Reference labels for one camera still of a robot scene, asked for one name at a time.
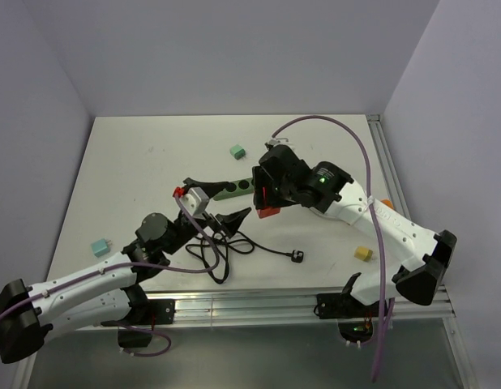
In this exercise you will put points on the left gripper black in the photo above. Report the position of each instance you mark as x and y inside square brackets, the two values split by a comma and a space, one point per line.
[230, 221]

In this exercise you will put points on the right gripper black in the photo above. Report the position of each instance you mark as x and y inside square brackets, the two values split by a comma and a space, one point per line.
[263, 180]

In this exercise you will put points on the red cube socket adapter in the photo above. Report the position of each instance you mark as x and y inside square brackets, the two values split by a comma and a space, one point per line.
[267, 212]

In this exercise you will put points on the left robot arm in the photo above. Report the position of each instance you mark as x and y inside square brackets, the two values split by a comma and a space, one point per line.
[109, 291]

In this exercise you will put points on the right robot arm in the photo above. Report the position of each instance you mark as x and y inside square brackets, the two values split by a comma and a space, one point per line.
[422, 255]

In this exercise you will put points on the yellow plug adapter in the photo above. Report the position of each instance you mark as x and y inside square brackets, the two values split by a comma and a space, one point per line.
[363, 253]

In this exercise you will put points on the green power strip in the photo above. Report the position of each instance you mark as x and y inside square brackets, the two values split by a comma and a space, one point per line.
[236, 189]

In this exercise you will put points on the orange power strip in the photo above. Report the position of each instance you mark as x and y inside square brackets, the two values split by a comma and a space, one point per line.
[388, 203]

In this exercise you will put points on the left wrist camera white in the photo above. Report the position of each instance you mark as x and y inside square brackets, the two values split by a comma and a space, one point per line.
[193, 201]

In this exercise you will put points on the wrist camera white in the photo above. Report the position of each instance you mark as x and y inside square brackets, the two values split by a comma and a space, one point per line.
[273, 142]
[193, 201]

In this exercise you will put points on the green wall charger plug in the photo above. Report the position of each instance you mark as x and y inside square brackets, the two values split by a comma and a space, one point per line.
[237, 152]

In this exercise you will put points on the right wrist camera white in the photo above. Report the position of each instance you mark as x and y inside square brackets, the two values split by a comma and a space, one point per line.
[273, 142]

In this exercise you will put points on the aluminium front rail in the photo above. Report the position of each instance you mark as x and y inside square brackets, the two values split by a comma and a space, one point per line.
[206, 309]

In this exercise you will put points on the teal wall charger plug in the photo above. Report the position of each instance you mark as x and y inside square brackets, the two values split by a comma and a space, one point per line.
[101, 247]

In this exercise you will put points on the aluminium side rail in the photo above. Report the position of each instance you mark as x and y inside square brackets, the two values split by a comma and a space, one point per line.
[391, 179]

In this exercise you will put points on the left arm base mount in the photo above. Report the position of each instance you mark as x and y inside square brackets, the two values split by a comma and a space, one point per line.
[139, 328]

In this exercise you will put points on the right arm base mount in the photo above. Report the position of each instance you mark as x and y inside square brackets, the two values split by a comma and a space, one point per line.
[358, 327]

